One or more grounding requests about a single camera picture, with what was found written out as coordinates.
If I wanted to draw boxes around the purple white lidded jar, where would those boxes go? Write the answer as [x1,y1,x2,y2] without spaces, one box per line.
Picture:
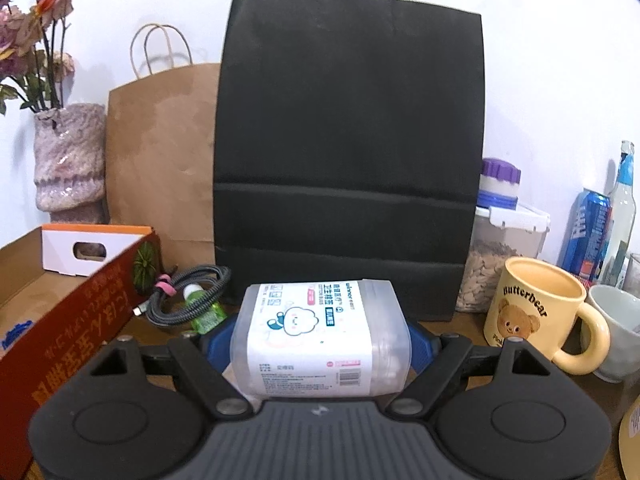
[476,157,522,210]

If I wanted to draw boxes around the clear food container with seeds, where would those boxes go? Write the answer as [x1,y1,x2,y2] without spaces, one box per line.
[456,204,551,313]

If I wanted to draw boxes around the white ceramic cup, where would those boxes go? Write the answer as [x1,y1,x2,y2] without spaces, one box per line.
[587,285,640,384]

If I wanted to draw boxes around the yellow bear mug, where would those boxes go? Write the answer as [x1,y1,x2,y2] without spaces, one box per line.
[484,257,611,375]

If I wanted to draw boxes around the purple textured vase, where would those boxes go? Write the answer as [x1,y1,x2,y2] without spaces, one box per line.
[34,103,107,224]

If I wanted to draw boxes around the green small bottle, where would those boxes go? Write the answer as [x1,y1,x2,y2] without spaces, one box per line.
[183,284,228,335]

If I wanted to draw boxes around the blue drink can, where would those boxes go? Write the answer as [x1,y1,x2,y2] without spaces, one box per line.
[560,188,611,282]

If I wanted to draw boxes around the clear cotton swab box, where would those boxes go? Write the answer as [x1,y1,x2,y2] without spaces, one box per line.
[230,280,411,399]

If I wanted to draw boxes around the black paper bag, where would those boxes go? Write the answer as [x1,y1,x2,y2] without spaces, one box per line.
[213,0,485,321]

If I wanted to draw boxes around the clear glass bottle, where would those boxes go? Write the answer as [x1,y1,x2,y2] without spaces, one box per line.
[600,141,636,286]

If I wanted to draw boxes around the brown paper bag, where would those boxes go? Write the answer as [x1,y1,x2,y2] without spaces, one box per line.
[104,23,222,271]

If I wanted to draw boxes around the dried pink flowers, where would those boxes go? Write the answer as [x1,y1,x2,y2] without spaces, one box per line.
[1,0,75,113]

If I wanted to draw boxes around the red cardboard box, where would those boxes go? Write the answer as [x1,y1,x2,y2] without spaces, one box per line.
[1,224,162,479]

